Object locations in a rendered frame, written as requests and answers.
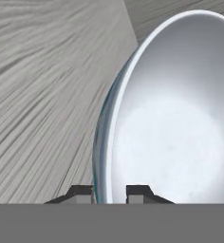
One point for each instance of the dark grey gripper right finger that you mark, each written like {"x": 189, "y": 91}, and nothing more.
{"x": 139, "y": 193}

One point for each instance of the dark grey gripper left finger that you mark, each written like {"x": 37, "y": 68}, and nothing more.
{"x": 77, "y": 193}

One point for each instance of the white bowl with blue outside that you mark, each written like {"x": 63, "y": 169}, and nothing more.
{"x": 174, "y": 120}

